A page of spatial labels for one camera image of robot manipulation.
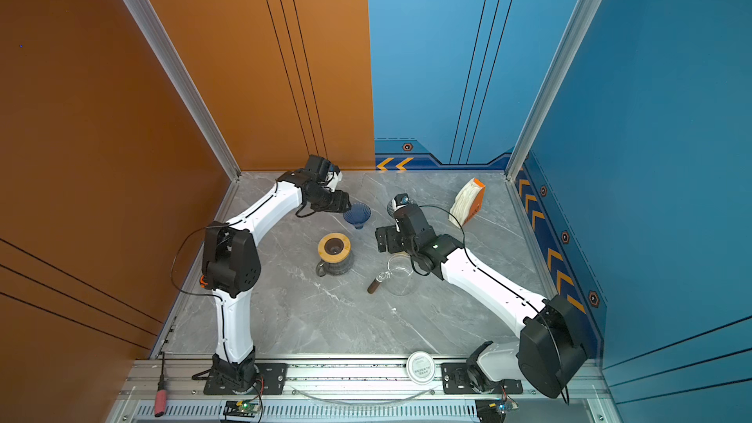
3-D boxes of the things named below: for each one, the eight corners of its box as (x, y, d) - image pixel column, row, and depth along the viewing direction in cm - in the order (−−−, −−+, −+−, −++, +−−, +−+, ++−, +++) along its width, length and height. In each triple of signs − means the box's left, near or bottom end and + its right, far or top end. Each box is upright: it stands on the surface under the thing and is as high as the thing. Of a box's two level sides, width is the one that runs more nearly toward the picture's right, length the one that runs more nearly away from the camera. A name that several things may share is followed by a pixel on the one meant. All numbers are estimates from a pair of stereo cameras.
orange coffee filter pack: (445, 219, 107) (450, 200, 99) (467, 196, 114) (474, 177, 106) (462, 230, 104) (468, 211, 96) (484, 206, 111) (492, 187, 103)
